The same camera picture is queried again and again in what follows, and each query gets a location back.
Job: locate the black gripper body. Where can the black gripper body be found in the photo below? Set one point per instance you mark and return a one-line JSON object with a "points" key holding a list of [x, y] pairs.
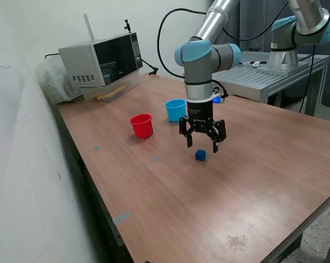
{"points": [[200, 115]]}

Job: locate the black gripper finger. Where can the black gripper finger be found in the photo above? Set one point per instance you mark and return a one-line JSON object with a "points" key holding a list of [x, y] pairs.
{"points": [[186, 127], [220, 132]]}

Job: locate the blue cube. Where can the blue cube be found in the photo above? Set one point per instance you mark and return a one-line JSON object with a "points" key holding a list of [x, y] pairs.
{"points": [[200, 155]]}

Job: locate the aluminium robot base table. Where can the aluminium robot base table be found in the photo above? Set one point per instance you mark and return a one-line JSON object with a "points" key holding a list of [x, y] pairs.
{"points": [[263, 79]]}

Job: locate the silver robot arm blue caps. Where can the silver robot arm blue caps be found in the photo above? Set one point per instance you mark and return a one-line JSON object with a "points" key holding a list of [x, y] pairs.
{"points": [[198, 79]]}

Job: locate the blue plastic cup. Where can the blue plastic cup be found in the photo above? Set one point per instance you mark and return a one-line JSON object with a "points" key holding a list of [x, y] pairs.
{"points": [[174, 112]]}

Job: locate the red plastic cup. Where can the red plastic cup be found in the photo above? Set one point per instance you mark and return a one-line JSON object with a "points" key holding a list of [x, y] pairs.
{"points": [[141, 128]]}

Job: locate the white tag label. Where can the white tag label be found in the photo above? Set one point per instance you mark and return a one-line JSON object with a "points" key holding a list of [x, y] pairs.
{"points": [[256, 63]]}

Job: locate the long grey tape strip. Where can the long grey tape strip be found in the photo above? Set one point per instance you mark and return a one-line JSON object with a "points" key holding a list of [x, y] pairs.
{"points": [[122, 217]]}

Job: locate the dark grey curtain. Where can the dark grey curtain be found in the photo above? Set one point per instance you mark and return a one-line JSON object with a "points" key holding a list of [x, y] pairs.
{"points": [[258, 16]]}

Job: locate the silver microwave oven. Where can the silver microwave oven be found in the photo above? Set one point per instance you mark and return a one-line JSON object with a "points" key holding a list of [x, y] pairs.
{"points": [[80, 63]]}

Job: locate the white thin rod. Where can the white thin rod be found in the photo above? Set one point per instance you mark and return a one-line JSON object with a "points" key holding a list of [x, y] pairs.
{"points": [[88, 26]]}

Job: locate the clear plastic bag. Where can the clear plastic bag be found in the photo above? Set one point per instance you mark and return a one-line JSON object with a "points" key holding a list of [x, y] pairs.
{"points": [[52, 82]]}

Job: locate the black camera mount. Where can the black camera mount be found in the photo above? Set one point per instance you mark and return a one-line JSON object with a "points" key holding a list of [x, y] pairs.
{"points": [[127, 26]]}

